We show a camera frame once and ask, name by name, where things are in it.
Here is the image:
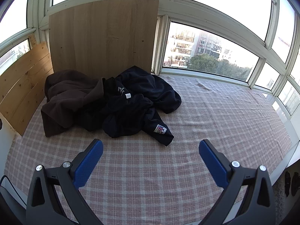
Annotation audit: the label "navy blue sweatshirt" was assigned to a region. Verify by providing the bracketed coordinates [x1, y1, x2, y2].
[102, 66, 182, 147]

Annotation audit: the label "apartment buildings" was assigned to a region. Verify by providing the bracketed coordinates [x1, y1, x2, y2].
[163, 25, 232, 68]

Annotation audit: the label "brown sweatshirt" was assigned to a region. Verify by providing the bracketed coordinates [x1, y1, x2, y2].
[41, 70, 105, 137]

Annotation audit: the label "pink checked blanket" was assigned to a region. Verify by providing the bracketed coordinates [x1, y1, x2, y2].
[5, 75, 292, 225]

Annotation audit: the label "large light wooden board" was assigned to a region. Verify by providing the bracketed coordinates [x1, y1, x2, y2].
[48, 0, 160, 79]

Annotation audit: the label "white window frame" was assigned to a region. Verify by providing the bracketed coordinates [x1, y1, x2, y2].
[0, 0, 300, 122]

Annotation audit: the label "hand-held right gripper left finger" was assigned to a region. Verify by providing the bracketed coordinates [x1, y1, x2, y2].
[26, 139, 105, 225]

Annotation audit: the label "black garment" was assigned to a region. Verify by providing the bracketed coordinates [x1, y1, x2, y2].
[74, 98, 113, 132]

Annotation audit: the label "knotty pine board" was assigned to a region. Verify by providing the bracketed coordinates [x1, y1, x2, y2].
[0, 34, 54, 136]

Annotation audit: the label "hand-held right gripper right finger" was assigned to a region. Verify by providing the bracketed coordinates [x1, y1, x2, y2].
[198, 139, 276, 225]

